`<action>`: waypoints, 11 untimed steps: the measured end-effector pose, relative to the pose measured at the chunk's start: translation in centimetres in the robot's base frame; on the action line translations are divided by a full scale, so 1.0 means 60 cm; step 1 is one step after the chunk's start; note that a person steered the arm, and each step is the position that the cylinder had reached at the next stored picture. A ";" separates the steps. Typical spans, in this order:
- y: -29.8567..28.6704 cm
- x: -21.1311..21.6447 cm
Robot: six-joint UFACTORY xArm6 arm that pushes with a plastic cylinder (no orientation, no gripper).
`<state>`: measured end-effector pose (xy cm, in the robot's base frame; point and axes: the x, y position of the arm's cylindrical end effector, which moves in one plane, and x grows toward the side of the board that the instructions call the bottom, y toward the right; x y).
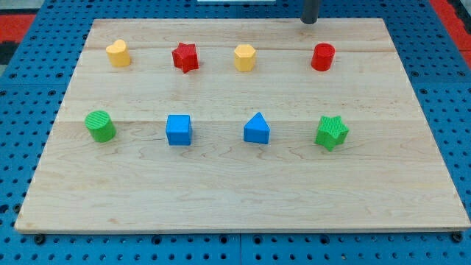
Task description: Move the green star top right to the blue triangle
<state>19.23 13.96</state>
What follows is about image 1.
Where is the red cylinder block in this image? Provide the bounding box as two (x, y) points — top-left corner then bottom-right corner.
(311, 43), (336, 71)

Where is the light wooden board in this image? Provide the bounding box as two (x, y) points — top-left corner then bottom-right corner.
(15, 18), (470, 234)

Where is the green star block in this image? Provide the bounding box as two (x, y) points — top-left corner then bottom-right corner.
(314, 116), (350, 151)

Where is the blue cube block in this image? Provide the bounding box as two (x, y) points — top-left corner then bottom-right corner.
(166, 114), (192, 146)

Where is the red star block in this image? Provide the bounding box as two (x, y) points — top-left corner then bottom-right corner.
(171, 43), (199, 74)

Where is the blue triangle block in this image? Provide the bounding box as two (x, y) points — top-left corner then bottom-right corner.
(244, 112), (270, 144)

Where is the green cylinder block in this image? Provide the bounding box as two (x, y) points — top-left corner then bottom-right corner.
(85, 110), (116, 143)

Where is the yellow hexagon block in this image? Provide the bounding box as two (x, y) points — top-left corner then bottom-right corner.
(234, 44), (256, 72)

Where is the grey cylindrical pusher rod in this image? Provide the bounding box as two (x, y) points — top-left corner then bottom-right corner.
(300, 0), (321, 24)

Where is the yellow heart block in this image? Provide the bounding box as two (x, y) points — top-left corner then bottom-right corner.
(105, 39), (131, 67)

